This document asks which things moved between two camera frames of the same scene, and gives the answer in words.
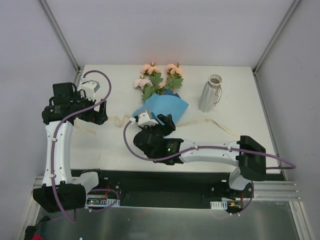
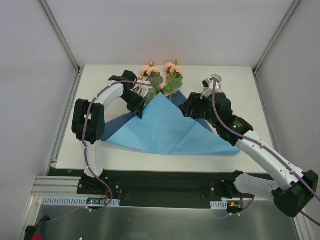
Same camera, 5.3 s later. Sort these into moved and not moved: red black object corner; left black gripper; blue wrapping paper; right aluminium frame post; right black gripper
Moved: blue wrapping paper; right black gripper; left black gripper
Not moved: red black object corner; right aluminium frame post
